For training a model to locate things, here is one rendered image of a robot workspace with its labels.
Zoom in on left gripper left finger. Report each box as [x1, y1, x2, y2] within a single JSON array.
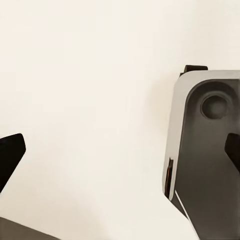
[[0, 133, 26, 193]]

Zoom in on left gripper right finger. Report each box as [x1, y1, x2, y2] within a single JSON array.
[[224, 132, 240, 172]]

